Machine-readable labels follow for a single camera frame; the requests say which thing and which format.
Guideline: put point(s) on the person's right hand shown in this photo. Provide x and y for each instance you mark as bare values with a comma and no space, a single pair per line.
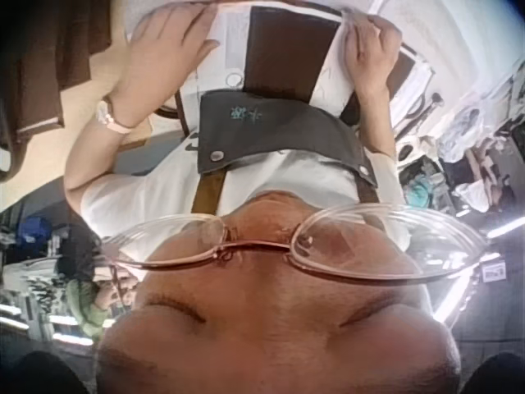
375,57

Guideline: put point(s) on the person's left hand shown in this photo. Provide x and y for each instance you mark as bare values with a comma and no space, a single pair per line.
160,61

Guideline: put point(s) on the folded brown and white garment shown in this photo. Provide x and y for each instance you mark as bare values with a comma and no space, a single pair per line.
412,74

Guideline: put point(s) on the pink wrist watch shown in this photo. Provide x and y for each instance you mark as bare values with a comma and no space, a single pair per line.
111,117

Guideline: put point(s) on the hanging brown garments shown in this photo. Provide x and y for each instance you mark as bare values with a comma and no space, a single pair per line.
45,61

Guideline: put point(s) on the cluttered rack of goods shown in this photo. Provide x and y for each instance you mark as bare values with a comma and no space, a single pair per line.
467,152

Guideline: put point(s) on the shelf of mixed goods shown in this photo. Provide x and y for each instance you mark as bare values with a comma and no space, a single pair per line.
53,279

